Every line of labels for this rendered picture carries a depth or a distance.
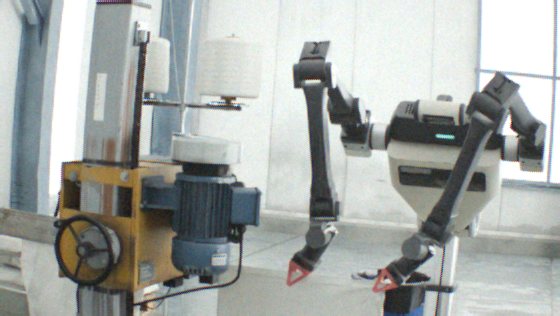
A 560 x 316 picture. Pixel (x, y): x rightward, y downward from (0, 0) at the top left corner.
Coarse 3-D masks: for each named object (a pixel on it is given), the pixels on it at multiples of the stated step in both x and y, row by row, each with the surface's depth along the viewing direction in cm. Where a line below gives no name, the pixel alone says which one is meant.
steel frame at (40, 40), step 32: (32, 0) 769; (64, 0) 798; (32, 32) 798; (192, 32) 1086; (32, 64) 798; (192, 64) 1096; (32, 96) 799; (160, 96) 1105; (192, 96) 1106; (32, 128) 800; (160, 128) 1109; (32, 160) 801; (32, 192) 802
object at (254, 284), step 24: (240, 288) 248; (264, 288) 245; (288, 288) 242; (312, 288) 239; (336, 288) 238; (360, 288) 237; (240, 312) 248; (264, 312) 245; (288, 312) 242; (312, 312) 240; (336, 312) 238; (360, 312) 237
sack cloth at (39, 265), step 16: (32, 256) 271; (48, 256) 269; (32, 272) 269; (48, 272) 267; (32, 288) 267; (48, 288) 265; (64, 288) 265; (144, 288) 258; (32, 304) 264; (48, 304) 262; (64, 304) 261
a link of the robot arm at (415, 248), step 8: (416, 232) 224; (448, 232) 227; (408, 240) 223; (416, 240) 222; (424, 240) 222; (432, 240) 227; (448, 240) 228; (408, 248) 223; (416, 248) 222; (424, 248) 224; (408, 256) 222; (416, 256) 221; (424, 256) 225
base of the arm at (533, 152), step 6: (522, 138) 254; (522, 144) 255; (540, 144) 251; (522, 150) 255; (528, 150) 254; (534, 150) 253; (540, 150) 253; (522, 156) 255; (528, 156) 254; (534, 156) 253; (540, 156) 252
